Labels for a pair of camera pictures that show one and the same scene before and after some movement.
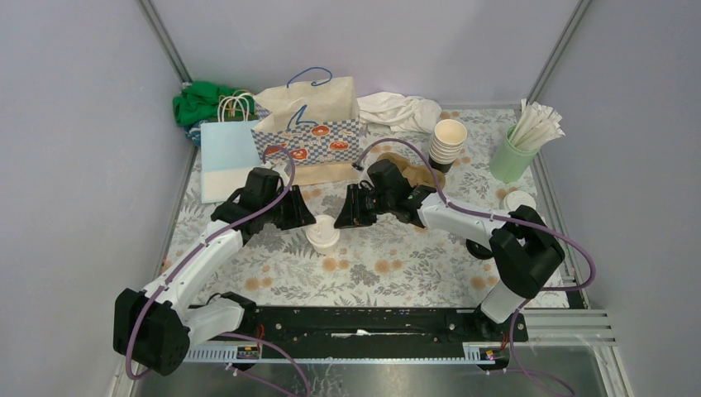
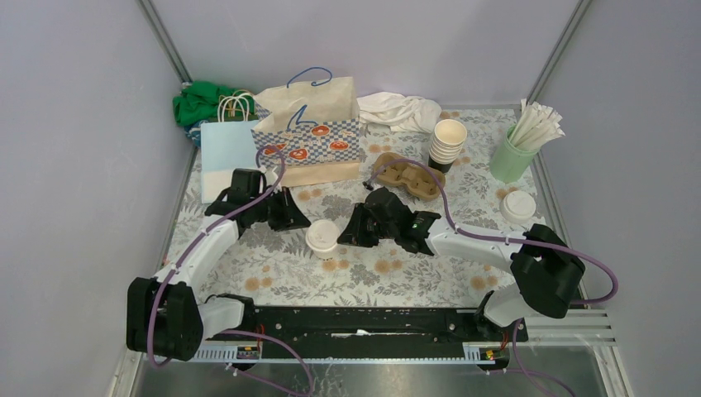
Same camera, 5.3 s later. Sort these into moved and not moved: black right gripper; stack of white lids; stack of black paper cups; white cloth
Moved: black right gripper
Not moved: white cloth; stack of white lids; stack of black paper cups
